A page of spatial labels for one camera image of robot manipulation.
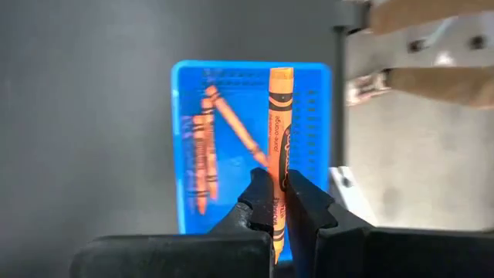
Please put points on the white corner bracket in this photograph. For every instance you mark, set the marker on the white corner bracket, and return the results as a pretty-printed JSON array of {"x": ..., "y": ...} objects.
[{"x": 353, "y": 193}]

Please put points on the silver metal bracket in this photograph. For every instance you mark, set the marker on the silver metal bracket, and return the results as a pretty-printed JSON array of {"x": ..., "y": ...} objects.
[{"x": 386, "y": 54}]

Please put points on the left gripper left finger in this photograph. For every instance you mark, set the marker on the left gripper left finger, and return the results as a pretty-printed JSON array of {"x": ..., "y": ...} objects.
[{"x": 258, "y": 204}]

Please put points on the black frame rail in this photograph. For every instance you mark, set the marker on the black frame rail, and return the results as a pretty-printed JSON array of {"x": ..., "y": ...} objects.
[{"x": 339, "y": 96}]

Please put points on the wooden beam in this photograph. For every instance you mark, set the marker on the wooden beam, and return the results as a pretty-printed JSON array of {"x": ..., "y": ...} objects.
[{"x": 444, "y": 87}]

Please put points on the orange crayon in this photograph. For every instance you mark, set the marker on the orange crayon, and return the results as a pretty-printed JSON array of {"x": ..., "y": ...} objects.
[
  {"x": 211, "y": 150},
  {"x": 237, "y": 125},
  {"x": 200, "y": 166},
  {"x": 279, "y": 154}
]

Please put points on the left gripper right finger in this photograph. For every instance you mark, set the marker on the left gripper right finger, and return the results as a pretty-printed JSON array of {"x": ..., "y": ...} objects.
[{"x": 308, "y": 216}]

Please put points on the blue plastic basket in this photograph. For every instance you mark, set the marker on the blue plastic basket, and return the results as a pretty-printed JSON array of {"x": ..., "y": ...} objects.
[{"x": 239, "y": 85}]

